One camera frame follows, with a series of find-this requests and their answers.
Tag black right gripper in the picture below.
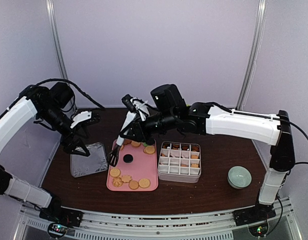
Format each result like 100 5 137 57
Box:
118 110 177 144

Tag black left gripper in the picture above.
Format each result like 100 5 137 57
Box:
39 103 90 156

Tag clear plastic box lid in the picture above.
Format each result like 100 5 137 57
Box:
70 142 109 178

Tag lilac divided storage box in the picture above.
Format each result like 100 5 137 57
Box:
158 141 202 184

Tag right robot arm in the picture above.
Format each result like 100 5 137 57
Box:
120 84 295 221

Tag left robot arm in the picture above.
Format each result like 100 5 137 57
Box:
0 78 92 222

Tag round dotted biscuit far left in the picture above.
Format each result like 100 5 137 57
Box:
144 145 156 155

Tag round dotted biscuit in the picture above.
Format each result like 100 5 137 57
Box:
144 145 156 155
138 178 151 189
109 168 121 178

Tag black sandwich cookie middle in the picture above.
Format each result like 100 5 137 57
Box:
123 154 134 164

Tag pink plastic tray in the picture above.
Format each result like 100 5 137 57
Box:
106 142 158 192

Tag round dotted biscuit near left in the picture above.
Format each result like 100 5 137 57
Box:
109 168 121 178

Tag round dotted biscuit right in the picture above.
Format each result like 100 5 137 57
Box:
138 178 151 189

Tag plain round biscuit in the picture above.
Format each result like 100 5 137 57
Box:
129 180 139 190

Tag swirl butter cookie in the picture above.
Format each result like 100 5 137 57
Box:
112 177 124 188

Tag pale celadon ceramic bowl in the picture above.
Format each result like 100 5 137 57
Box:
227 166 252 190

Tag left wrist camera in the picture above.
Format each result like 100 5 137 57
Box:
70 110 100 129

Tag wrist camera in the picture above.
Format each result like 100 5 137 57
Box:
70 110 100 129
122 94 150 121

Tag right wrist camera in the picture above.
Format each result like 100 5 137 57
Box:
122 94 150 121

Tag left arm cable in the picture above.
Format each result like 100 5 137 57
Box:
26 78 106 111

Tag left aluminium corner post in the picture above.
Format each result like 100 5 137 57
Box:
45 0 70 80

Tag aluminium corner post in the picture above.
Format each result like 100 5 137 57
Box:
45 0 70 80
236 0 267 110

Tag right aluminium corner post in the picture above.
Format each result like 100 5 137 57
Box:
236 0 267 110

